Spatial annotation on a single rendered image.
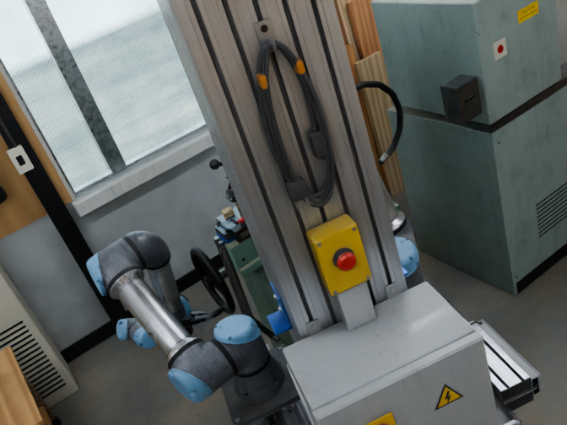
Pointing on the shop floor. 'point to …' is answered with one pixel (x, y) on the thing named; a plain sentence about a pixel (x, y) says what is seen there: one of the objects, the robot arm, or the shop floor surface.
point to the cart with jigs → (20, 396)
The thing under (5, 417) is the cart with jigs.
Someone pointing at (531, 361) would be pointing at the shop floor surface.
